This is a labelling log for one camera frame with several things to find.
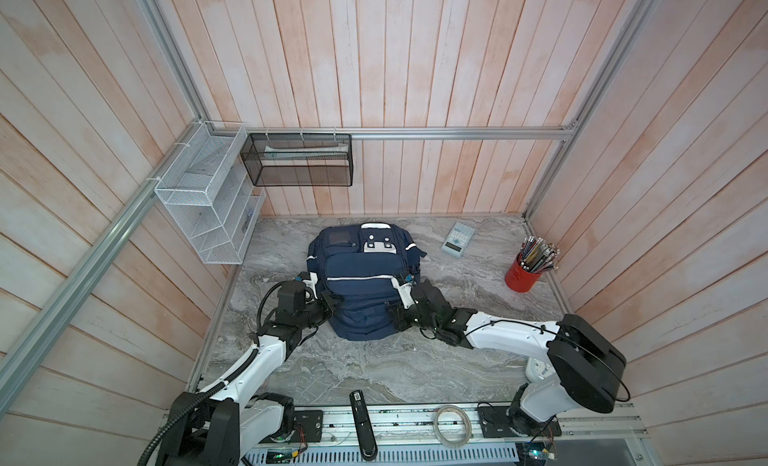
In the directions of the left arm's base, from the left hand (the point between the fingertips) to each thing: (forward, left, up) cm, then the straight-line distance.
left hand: (344, 303), depth 84 cm
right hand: (-1, -12, -2) cm, 12 cm away
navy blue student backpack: (+13, -3, +1) cm, 13 cm away
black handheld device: (-31, -6, -8) cm, 32 cm away
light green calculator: (+32, -40, -9) cm, 52 cm away
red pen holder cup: (+10, -55, -3) cm, 56 cm away
